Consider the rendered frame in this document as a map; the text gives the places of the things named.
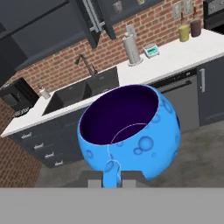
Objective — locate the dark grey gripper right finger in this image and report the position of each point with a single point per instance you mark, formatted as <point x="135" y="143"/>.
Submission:
<point x="129" y="176"/>

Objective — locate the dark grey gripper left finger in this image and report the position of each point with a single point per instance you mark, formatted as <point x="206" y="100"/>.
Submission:
<point x="93" y="176"/>

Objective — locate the blue bubble-patterned bowl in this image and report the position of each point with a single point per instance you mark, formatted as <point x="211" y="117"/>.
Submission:
<point x="145" y="145"/>

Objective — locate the dark grey sink cabinet door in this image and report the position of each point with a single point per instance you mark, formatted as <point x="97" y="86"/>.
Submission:
<point x="73" y="125"/>

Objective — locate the dark grey upper cabinet run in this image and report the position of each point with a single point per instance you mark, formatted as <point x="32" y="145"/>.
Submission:
<point x="38" y="32"/>

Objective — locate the dark grey upper cabinet door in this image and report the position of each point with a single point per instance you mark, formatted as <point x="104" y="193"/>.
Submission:
<point x="108" y="22"/>

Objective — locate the dark grey drawer front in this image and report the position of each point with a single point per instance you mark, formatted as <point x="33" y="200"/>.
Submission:
<point x="43" y="131"/>
<point x="54" y="141"/>
<point x="71" y="160"/>
<point x="62" y="150"/>

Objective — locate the black kitchen sink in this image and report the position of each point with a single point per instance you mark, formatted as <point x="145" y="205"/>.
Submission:
<point x="73" y="94"/>

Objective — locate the grey dishwasher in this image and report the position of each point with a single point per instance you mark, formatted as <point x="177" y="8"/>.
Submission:
<point x="186" y="102"/>

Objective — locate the white soap dispenser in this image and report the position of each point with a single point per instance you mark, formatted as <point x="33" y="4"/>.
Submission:
<point x="44" y="93"/>

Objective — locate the black stove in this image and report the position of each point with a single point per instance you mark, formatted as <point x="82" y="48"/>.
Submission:
<point x="17" y="97"/>

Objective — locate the black sink tap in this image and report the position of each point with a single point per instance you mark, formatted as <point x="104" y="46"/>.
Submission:
<point x="86" y="64"/>

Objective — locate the dark grey cupboard door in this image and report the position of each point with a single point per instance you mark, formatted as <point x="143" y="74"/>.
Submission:
<point x="214" y="93"/>

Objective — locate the grey paper towel holder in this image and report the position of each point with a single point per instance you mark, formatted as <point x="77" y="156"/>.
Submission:
<point x="131" y="49"/>

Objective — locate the small kitchen scale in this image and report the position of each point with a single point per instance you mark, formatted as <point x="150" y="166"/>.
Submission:
<point x="151" y="51"/>

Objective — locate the yellow jar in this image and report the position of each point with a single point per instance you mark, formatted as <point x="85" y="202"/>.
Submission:
<point x="184" y="32"/>

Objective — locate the maroon jar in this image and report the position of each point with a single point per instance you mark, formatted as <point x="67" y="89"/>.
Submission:
<point x="196" y="27"/>

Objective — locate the black microwave oven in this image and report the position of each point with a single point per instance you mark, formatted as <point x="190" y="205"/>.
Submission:
<point x="214" y="13"/>

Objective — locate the grey wall outlet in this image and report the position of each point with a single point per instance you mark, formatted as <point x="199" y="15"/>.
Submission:
<point x="176" y="11"/>
<point x="188" y="6"/>

